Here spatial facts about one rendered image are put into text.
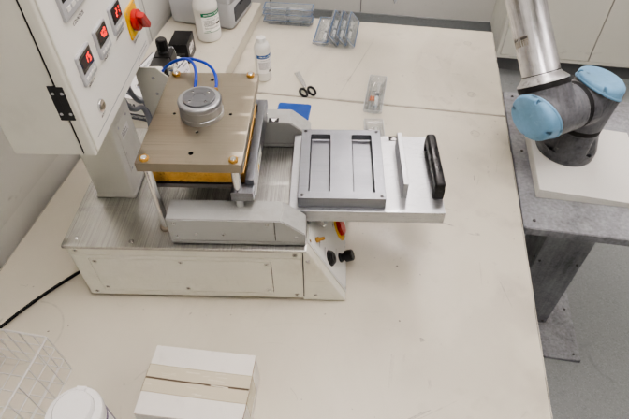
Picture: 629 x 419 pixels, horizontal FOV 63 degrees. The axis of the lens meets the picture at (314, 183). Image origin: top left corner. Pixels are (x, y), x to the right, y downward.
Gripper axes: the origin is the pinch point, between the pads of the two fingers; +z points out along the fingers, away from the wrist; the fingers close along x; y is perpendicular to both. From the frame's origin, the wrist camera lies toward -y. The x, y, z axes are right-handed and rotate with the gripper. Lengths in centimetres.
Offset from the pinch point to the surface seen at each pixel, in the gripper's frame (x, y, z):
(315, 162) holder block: 52, 79, -13
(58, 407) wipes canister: 61, 138, -5
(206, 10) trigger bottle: -28, 52, 2
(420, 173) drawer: 68, 65, -14
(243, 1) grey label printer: -34.1, 32.3, 8.2
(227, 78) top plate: 31, 84, -24
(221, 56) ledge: -18, 54, 13
